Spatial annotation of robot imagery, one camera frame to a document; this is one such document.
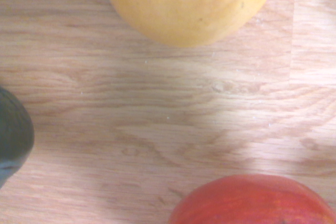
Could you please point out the dark avocado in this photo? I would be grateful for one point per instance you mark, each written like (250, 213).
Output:
(13, 137)

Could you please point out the red apple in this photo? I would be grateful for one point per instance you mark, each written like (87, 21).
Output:
(252, 203)

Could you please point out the yellow apple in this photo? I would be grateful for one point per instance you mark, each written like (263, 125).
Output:
(189, 6)

